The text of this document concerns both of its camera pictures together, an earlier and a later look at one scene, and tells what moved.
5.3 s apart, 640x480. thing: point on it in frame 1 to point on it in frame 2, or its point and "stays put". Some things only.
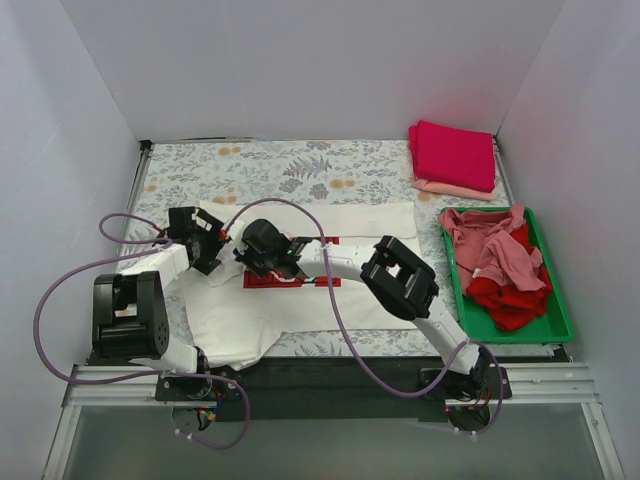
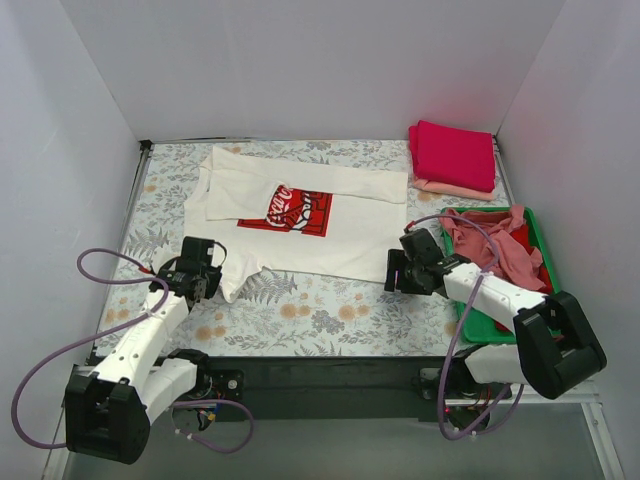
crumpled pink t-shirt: [486, 248] stays put
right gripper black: [248, 257] to [395, 272]
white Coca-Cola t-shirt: [236, 314] to [261, 214]
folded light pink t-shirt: [446, 190] stays put
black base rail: [331, 388] stays put
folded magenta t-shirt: [453, 156] stays put
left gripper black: [211, 248] to [211, 282]
